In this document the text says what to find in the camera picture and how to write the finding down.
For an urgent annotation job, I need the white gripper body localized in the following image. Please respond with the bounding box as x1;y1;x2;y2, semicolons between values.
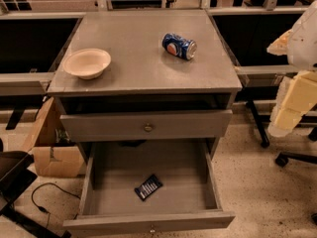
266;70;317;139

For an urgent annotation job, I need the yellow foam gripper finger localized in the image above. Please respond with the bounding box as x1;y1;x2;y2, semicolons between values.
266;30;292;56
273;73;317;131

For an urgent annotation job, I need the dark blue rxbar wrapper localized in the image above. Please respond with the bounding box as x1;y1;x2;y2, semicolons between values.
134;175;162;201

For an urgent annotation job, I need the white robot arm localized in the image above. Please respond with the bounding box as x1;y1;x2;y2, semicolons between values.
266;1;317;137

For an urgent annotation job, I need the closed grey top drawer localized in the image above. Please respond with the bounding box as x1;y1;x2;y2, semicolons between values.
60;110;232;142

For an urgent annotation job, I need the brass top drawer knob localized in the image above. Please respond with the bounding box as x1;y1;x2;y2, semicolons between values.
144;123;154;132

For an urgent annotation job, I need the grey wooden drawer cabinet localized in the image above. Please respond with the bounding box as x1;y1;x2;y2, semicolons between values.
46;9;243;238

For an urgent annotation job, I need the open grey middle drawer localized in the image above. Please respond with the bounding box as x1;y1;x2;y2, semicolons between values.
63;139;235;237

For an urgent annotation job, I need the black office chair base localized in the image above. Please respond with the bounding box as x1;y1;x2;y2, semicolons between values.
234;107;317;238

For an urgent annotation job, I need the blue pepsi can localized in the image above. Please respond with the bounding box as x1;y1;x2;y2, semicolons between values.
161;33;197;60

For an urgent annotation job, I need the white paper bowl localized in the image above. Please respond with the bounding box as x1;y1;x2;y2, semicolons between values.
62;49;111;80

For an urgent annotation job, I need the brown cardboard box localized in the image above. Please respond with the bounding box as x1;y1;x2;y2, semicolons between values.
22;98;84;178

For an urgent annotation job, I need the black chair at left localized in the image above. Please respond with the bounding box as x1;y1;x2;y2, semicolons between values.
0;142;71;238

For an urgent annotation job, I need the black power cable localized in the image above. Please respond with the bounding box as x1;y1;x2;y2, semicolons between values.
30;181;82;230

